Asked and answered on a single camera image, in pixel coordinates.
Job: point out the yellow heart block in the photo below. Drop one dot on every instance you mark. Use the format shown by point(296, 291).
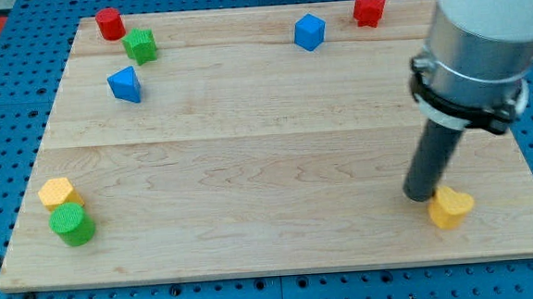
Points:
point(448, 208)

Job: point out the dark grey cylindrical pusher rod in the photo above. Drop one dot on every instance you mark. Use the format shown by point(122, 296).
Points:
point(432, 155)

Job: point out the red star block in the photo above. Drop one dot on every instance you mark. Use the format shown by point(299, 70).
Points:
point(368, 13)

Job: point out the blue cube block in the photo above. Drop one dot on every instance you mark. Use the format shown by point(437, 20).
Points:
point(309, 32)

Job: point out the yellow hexagon block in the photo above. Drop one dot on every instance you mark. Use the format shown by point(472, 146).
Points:
point(59, 191)

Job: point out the blue triangle block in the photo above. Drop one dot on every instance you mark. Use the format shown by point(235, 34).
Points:
point(125, 85)

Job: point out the green star block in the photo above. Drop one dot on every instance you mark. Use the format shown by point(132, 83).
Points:
point(140, 45)

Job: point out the red cylinder block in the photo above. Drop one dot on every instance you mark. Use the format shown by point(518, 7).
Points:
point(110, 23)

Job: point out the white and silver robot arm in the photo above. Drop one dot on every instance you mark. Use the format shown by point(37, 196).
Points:
point(471, 71)

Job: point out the green cylinder block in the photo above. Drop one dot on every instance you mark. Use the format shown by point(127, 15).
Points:
point(72, 224)

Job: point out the light wooden board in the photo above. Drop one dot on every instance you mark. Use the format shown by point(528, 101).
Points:
point(249, 156)

